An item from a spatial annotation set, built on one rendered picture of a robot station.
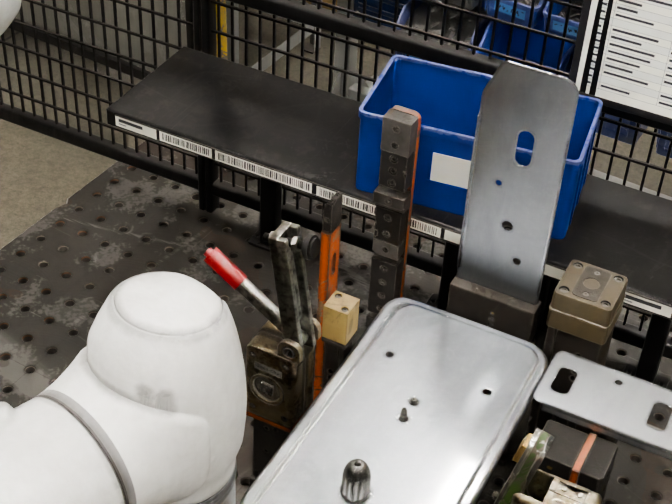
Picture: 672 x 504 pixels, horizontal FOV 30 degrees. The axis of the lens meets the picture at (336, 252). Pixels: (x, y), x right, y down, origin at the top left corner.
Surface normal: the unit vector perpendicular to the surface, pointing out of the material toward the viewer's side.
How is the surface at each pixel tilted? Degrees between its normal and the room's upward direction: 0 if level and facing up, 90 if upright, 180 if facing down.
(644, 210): 0
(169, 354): 60
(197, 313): 19
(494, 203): 90
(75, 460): 35
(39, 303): 0
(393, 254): 90
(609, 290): 0
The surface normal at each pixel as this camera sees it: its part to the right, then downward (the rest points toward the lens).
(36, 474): 0.43, -0.48
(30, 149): 0.04, -0.77
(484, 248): -0.46, 0.55
